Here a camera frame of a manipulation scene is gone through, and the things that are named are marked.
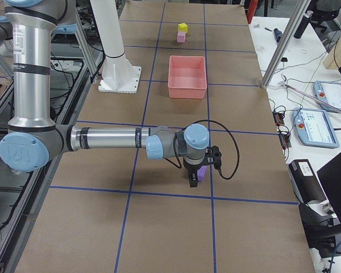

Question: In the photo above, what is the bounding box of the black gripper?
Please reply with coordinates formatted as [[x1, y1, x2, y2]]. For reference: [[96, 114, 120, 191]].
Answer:
[[185, 164, 203, 188]]

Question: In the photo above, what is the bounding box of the purple foam block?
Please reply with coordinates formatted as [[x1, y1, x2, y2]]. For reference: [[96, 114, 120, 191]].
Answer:
[[197, 166, 207, 182]]

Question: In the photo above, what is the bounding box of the light pink foam block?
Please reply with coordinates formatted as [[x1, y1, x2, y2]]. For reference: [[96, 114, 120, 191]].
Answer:
[[177, 31, 186, 43]]

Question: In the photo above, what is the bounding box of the yellow foam block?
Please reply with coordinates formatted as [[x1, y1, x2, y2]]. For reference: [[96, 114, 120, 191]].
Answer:
[[177, 23, 188, 34]]

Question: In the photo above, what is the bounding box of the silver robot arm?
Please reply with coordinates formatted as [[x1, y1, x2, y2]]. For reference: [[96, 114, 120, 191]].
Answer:
[[0, 1, 212, 187], [0, 15, 13, 51]]

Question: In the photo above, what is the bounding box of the pink plastic bin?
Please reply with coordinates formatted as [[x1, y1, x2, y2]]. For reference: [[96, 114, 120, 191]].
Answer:
[[168, 56, 207, 99]]

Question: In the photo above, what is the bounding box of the small red circuit board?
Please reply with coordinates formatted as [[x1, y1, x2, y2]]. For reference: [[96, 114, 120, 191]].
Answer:
[[272, 111, 285, 126]]

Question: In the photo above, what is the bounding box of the black box with label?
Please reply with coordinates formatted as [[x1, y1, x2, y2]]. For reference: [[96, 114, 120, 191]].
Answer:
[[288, 159, 327, 204]]

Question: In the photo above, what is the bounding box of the lower teach pendant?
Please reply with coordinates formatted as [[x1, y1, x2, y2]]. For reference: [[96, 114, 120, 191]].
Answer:
[[293, 108, 340, 148]]

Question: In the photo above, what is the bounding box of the teach pendant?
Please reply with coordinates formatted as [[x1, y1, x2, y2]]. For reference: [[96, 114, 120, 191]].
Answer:
[[313, 81, 341, 110], [293, 108, 340, 148]]

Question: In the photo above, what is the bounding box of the black monitor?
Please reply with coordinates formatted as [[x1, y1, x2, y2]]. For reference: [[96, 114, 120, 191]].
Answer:
[[317, 152, 341, 222]]

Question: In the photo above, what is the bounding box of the upper teach pendant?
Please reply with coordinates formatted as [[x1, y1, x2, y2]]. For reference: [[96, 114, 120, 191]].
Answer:
[[313, 81, 341, 110]]

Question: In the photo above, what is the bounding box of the black cylinder bottle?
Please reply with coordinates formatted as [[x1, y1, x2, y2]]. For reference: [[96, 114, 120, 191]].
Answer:
[[293, 10, 313, 39]]

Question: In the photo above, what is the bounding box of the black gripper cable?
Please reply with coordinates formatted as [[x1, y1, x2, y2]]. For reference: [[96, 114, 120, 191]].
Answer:
[[166, 119, 240, 180]]

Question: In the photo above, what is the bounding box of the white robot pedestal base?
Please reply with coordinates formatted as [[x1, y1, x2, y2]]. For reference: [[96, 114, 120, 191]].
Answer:
[[90, 0, 142, 94]]

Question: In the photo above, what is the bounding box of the aluminium frame post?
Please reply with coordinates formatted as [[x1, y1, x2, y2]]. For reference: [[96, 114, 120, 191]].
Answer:
[[260, 0, 311, 89]]

